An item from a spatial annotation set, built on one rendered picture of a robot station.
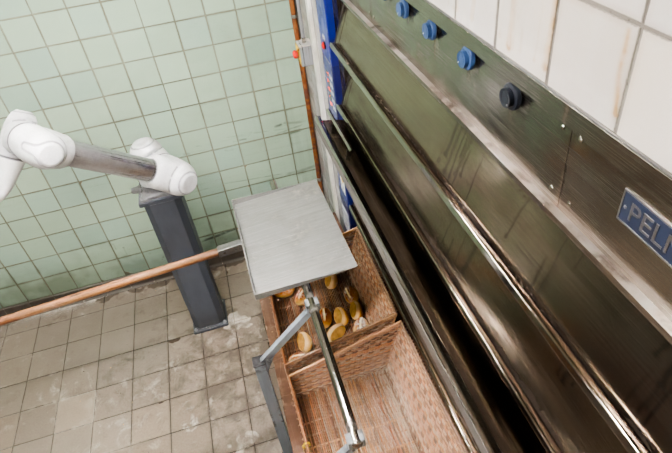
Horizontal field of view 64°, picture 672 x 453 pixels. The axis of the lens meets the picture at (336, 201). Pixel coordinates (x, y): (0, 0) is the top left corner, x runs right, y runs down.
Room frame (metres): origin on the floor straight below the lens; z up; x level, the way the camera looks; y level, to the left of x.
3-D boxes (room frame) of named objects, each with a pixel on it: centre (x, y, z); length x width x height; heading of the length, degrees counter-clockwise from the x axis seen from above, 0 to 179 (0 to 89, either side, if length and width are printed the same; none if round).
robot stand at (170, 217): (2.19, 0.86, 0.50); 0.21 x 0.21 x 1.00; 11
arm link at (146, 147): (2.18, 0.85, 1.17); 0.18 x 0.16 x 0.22; 45
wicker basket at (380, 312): (1.56, 0.10, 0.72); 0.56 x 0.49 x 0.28; 10
